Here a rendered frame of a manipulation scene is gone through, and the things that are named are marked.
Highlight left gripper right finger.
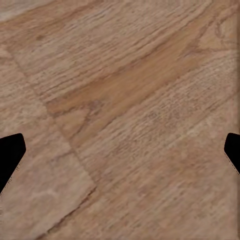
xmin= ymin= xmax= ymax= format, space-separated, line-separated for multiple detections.
xmin=224 ymin=132 xmax=240 ymax=173

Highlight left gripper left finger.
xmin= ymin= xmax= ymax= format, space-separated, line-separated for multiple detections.
xmin=0 ymin=133 xmax=26 ymax=193

